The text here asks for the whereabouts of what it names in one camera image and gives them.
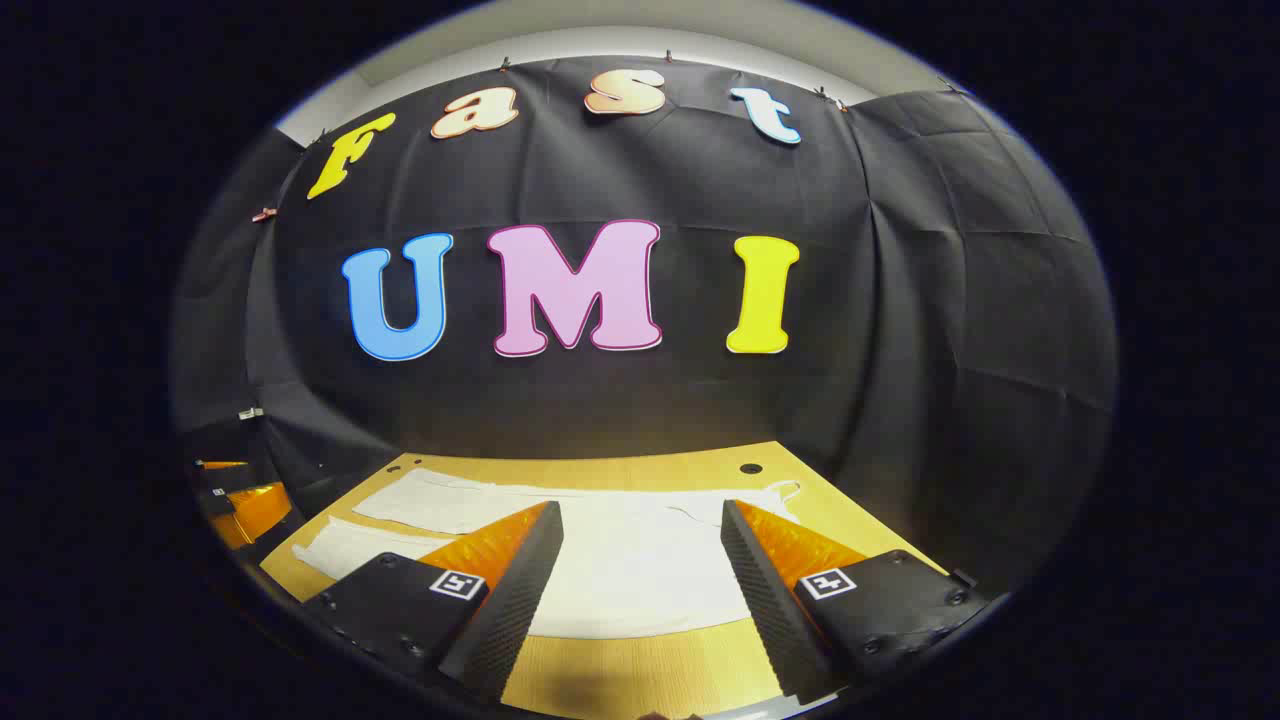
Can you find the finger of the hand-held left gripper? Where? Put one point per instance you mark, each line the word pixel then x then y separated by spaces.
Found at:
pixel 255 512
pixel 222 467

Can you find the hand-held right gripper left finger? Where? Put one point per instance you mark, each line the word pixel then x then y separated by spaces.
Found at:
pixel 515 590

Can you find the white jeans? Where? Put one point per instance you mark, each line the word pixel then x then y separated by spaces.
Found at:
pixel 640 570

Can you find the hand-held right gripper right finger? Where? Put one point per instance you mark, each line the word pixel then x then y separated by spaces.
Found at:
pixel 765 590

